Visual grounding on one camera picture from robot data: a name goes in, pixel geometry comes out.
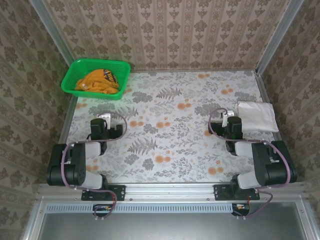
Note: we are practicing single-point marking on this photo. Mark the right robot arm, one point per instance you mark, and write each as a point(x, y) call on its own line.
point(260, 160)

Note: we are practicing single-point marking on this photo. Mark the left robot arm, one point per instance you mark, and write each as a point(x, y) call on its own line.
point(75, 162)

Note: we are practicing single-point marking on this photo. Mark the green plastic basket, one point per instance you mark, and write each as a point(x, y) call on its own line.
point(100, 66)

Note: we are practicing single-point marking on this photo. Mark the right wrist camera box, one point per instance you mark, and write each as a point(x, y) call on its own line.
point(224, 120)

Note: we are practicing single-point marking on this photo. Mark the grey metal panel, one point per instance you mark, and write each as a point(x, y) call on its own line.
point(162, 227)

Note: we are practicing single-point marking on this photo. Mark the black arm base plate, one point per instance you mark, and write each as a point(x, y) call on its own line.
point(220, 192)
point(120, 192)

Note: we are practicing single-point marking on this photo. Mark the orange printed t-shirt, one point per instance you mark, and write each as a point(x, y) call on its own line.
point(95, 83)

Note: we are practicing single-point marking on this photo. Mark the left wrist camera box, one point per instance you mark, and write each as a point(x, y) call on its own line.
point(106, 117)

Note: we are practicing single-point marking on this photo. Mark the floral patterned table cover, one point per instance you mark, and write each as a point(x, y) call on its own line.
point(175, 150)

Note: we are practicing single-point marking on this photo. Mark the aluminium frame post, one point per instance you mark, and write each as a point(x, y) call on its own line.
point(51, 32)
point(277, 37)

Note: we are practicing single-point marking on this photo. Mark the white folded t-shirt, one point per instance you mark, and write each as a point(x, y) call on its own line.
point(257, 115)

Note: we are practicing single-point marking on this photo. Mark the aluminium table edge rail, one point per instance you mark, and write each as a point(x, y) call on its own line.
point(271, 120)
point(67, 120)

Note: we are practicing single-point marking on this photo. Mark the aluminium mounting rail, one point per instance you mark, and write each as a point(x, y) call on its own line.
point(170, 191)

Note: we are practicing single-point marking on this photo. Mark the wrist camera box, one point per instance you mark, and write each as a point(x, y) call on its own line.
point(224, 120)
point(106, 117)

